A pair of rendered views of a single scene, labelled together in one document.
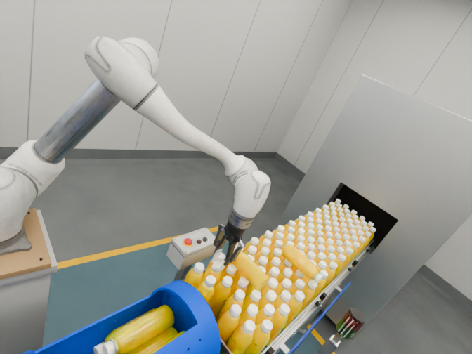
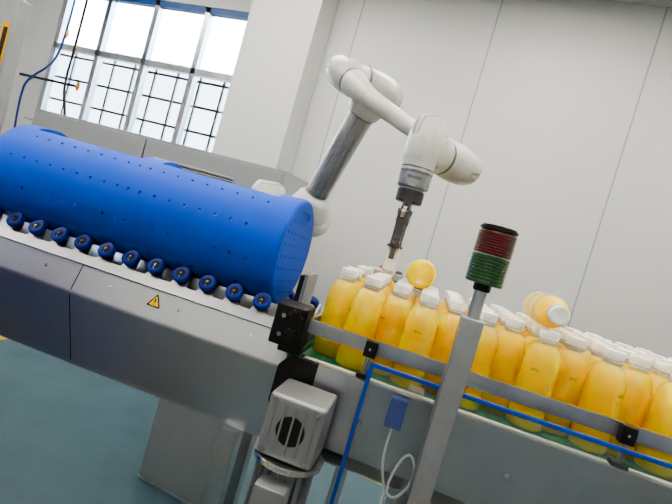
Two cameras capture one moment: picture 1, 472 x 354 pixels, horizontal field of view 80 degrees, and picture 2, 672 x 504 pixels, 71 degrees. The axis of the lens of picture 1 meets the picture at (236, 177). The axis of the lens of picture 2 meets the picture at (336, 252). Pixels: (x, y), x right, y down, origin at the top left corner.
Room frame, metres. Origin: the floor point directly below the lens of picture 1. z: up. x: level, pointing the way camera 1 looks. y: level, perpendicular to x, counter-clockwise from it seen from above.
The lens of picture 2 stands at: (0.26, -1.24, 1.18)
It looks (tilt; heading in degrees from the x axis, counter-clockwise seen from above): 3 degrees down; 69
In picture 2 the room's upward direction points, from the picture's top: 16 degrees clockwise
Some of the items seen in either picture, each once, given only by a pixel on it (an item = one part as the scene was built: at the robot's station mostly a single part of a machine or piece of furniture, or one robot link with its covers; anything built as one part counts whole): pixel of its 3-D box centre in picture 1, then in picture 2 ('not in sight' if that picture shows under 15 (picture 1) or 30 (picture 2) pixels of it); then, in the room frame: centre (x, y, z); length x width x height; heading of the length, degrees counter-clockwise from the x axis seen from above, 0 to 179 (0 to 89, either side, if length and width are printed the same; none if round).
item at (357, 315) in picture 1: (346, 327); (486, 273); (0.79, -0.60, 1.18); 0.06 x 0.06 x 0.16
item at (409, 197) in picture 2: (234, 231); (407, 205); (0.88, -0.08, 1.30); 0.08 x 0.07 x 0.09; 57
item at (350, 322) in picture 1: (353, 319); (494, 244); (0.79, -0.60, 1.23); 0.06 x 0.06 x 0.04
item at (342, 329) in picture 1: (347, 326); (487, 270); (0.79, -0.60, 1.18); 0.06 x 0.06 x 0.05
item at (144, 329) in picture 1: (142, 330); not in sight; (0.52, 0.07, 1.10); 0.19 x 0.07 x 0.07; 147
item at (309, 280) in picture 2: not in sight; (303, 296); (0.66, -0.08, 0.99); 0.10 x 0.02 x 0.12; 57
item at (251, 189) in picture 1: (252, 190); (428, 143); (0.90, -0.07, 1.48); 0.13 x 0.11 x 0.16; 17
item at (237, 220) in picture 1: (241, 216); (414, 180); (0.88, -0.08, 1.37); 0.09 x 0.09 x 0.06
